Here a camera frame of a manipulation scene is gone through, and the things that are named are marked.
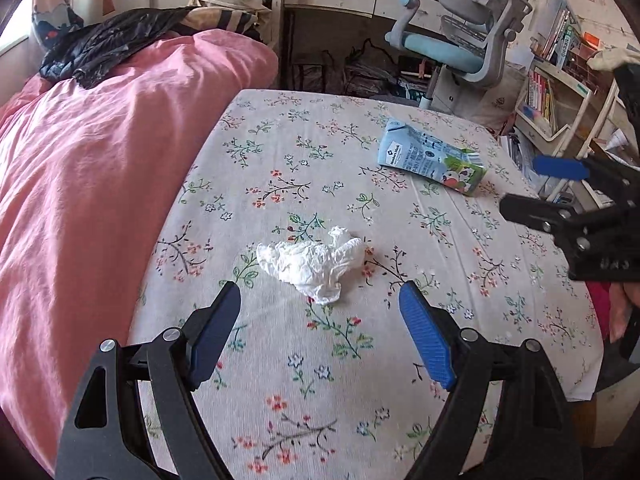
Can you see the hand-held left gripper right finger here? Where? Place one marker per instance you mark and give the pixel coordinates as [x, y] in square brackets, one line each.
[425, 335]

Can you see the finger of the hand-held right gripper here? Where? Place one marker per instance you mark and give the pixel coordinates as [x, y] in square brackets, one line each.
[530, 212]
[560, 167]

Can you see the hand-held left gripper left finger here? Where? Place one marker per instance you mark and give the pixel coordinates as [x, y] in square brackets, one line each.
[215, 335]

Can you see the white tissue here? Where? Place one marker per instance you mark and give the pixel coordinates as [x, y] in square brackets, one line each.
[305, 265]

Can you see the blue green milk carton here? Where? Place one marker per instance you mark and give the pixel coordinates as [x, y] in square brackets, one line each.
[415, 150]

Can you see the person's right hand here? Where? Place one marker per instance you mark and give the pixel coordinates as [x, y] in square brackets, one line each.
[625, 310]

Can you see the pile of paper booklets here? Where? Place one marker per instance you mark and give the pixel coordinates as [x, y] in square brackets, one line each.
[520, 155]

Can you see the row of thin books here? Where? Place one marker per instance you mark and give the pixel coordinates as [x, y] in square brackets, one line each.
[542, 100]

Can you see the white bookshelf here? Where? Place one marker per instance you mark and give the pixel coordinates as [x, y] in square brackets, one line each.
[570, 85]

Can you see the white tote bag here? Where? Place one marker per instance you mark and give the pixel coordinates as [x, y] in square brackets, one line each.
[500, 100]

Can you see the floral cloth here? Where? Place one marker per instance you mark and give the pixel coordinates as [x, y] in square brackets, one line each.
[325, 360]

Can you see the cream cloth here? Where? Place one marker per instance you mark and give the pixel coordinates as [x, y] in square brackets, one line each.
[612, 57]

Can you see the row of tall books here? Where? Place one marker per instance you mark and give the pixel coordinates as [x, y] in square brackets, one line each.
[560, 30]

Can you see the blue grey desk chair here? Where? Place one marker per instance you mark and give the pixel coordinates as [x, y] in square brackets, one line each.
[450, 55]

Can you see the pink blanket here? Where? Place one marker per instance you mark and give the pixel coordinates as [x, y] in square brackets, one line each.
[100, 185]

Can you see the black bags under desk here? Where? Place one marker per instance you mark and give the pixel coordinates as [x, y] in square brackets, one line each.
[360, 70]

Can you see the black plastic bag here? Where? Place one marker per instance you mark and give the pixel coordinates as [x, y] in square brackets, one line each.
[110, 40]

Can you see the striped pillow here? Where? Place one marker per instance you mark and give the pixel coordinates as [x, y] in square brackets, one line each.
[225, 20]

